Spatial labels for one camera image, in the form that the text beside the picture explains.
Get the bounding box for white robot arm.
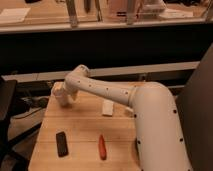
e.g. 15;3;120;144
64;65;193;171

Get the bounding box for white sponge block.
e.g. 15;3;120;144
102;100;114;116

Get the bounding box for black rectangular bar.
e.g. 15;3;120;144
56;132;68;157

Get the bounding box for white paper sheet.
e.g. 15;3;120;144
0;8;30;24

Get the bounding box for metal frame post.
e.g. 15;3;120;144
126;0;136;25
66;0;78;27

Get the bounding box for metal frame post right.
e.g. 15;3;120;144
126;0;136;25

